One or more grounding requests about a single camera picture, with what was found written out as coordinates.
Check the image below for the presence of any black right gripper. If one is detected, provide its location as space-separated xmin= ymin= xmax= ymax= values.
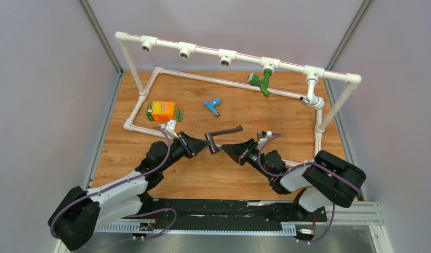
xmin=222 ymin=139 xmax=272 ymax=179

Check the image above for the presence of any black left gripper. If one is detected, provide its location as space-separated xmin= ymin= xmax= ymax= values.
xmin=158 ymin=131 xmax=210 ymax=172

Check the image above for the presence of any black long-handle water faucet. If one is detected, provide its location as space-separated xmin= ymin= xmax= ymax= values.
xmin=205 ymin=125 xmax=243 ymax=154

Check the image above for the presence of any white PVC pipe frame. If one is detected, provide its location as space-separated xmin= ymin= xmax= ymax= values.
xmin=114 ymin=31 xmax=362 ymax=153

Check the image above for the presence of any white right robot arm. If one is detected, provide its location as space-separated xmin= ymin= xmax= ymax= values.
xmin=221 ymin=139 xmax=367 ymax=221

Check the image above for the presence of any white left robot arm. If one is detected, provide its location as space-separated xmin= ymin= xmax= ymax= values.
xmin=48 ymin=132 xmax=210 ymax=251

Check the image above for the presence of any blue water faucet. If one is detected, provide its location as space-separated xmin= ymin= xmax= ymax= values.
xmin=203 ymin=98 xmax=221 ymax=117

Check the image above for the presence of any green water faucet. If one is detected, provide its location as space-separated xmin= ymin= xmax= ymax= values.
xmin=247 ymin=69 xmax=273 ymax=97

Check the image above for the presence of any white water faucet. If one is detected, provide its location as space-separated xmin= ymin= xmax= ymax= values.
xmin=300 ymin=80 xmax=324 ymax=110

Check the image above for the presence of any orange green carton box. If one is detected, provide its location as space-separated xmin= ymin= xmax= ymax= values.
xmin=146 ymin=101 xmax=184 ymax=122

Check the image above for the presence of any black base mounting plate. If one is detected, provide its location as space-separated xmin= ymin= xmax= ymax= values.
xmin=139 ymin=199 xmax=328 ymax=231

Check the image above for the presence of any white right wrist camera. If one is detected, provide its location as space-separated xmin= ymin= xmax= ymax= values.
xmin=257 ymin=131 xmax=273 ymax=143

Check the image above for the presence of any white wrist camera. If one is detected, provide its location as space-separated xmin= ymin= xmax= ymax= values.
xmin=155 ymin=119 xmax=178 ymax=139
xmin=257 ymin=131 xmax=273 ymax=143

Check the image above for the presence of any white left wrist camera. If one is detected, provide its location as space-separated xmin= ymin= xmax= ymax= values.
xmin=155 ymin=119 xmax=178 ymax=139

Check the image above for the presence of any aluminium frame rail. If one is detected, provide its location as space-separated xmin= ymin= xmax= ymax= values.
xmin=54 ymin=197 xmax=394 ymax=253

